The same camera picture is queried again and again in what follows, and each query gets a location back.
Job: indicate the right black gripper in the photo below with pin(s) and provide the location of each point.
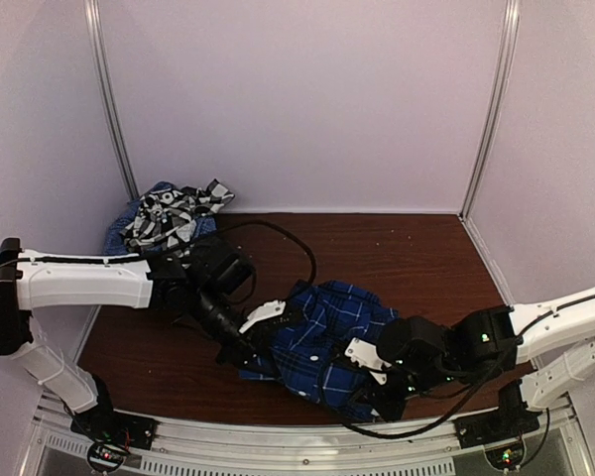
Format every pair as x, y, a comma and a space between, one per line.
391, 410

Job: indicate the aluminium corner post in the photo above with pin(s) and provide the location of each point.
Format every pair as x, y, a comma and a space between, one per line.
504, 64
110, 110

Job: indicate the left aluminium corner post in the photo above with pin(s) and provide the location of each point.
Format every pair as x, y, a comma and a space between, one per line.
110, 110

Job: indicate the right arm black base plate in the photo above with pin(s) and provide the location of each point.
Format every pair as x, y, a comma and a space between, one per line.
494, 426

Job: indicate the front aluminium rail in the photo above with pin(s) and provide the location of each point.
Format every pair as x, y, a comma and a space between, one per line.
190, 447

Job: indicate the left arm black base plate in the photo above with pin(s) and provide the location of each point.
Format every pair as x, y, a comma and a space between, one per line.
123, 430

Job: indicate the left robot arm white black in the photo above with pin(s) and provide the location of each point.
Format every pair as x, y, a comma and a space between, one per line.
197, 285

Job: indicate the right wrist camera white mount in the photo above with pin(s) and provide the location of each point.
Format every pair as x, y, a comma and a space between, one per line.
364, 355

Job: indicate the small blue check shirt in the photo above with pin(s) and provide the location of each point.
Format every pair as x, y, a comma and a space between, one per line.
124, 233

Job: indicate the black white patterned shirt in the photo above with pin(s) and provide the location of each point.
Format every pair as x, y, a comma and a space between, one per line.
173, 215

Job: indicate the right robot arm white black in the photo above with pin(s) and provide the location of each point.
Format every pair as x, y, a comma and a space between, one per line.
414, 355

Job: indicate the right aluminium corner post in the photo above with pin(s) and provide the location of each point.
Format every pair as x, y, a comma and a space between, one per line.
504, 64

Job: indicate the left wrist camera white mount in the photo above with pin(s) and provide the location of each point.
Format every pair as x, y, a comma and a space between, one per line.
271, 312

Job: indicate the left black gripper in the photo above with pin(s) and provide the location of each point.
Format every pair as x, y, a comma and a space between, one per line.
253, 342

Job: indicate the blue plaid long sleeve shirt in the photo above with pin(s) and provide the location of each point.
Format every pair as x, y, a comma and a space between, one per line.
307, 358

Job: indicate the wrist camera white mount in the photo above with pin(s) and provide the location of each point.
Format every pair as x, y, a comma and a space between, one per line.
271, 312
364, 355

